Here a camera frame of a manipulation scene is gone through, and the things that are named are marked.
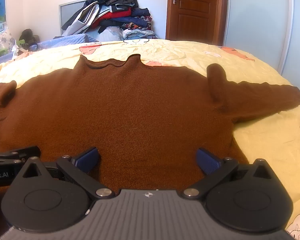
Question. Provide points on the grey framed panel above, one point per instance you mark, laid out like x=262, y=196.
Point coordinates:
x=67, y=12

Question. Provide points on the brown knit sweater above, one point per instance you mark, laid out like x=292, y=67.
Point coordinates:
x=140, y=110

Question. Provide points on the blue quilted blanket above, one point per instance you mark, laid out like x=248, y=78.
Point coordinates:
x=72, y=40

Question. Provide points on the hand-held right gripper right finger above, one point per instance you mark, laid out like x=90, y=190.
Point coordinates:
x=208, y=162

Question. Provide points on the dark plush toy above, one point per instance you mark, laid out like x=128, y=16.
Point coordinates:
x=27, y=36

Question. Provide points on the yellow printed bedspread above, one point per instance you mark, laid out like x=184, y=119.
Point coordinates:
x=270, y=142

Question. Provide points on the brown wooden door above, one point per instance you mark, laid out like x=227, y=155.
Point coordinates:
x=192, y=10

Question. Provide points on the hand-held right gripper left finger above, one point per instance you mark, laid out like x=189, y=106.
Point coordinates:
x=86, y=158

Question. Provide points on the pile of mixed clothes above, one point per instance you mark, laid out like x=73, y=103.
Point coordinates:
x=115, y=10

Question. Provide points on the white crumpled wrapper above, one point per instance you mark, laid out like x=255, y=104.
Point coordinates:
x=18, y=50

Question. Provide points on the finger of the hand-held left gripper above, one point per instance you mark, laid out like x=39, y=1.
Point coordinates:
x=27, y=152

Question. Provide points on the white frosted wardrobe doors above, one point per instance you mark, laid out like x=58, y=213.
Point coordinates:
x=255, y=22

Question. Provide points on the floral pillow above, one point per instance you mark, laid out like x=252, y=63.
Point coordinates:
x=3, y=40

